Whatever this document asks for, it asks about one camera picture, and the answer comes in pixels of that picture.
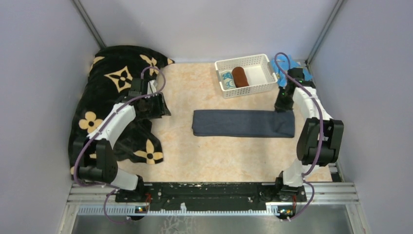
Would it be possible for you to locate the brown towel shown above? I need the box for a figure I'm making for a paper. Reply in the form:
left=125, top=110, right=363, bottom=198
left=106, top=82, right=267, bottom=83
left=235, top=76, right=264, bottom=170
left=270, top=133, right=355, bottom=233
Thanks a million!
left=231, top=67, right=249, bottom=88

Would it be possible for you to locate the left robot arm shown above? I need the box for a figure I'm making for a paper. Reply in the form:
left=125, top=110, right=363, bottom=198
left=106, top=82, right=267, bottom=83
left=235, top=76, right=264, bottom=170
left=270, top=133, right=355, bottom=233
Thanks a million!
left=73, top=78, right=170, bottom=202

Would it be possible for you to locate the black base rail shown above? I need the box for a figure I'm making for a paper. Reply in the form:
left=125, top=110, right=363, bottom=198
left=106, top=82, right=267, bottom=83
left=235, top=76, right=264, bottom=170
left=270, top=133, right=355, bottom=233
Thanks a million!
left=115, top=182, right=307, bottom=212

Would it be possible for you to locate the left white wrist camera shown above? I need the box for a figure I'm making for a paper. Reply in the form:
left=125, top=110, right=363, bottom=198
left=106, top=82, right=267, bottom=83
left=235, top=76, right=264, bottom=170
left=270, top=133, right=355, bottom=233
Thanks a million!
left=147, top=80, right=157, bottom=94

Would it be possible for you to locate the black blanket with tan flowers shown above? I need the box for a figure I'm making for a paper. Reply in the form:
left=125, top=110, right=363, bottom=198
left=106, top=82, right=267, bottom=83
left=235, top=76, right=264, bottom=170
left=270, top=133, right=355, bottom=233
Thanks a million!
left=68, top=45, right=174, bottom=172

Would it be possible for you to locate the grey blue towel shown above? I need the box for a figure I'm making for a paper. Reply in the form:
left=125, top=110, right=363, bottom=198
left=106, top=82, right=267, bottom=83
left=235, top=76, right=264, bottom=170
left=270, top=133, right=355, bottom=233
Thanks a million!
left=192, top=110, right=295, bottom=138

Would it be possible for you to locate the white plastic basket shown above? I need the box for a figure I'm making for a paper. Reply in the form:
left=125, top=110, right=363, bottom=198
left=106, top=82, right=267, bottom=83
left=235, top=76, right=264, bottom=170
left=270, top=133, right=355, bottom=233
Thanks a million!
left=214, top=54, right=278, bottom=98

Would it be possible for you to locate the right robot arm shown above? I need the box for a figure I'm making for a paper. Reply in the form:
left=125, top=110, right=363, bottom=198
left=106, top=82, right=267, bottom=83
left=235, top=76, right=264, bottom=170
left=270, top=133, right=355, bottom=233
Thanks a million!
left=274, top=68, right=344, bottom=201

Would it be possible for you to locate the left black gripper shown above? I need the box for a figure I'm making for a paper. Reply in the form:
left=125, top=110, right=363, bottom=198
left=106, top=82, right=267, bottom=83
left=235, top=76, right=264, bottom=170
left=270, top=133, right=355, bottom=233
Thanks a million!
left=142, top=92, right=171, bottom=119

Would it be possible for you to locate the teal rabbit pattern towel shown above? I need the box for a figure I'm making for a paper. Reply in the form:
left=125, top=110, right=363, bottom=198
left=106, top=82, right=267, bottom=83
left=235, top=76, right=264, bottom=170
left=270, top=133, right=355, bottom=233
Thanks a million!
left=221, top=71, right=236, bottom=90

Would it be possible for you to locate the light blue cloth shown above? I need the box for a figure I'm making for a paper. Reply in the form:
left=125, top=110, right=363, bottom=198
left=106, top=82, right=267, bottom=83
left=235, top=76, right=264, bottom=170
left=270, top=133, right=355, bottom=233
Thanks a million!
left=270, top=55, right=313, bottom=87

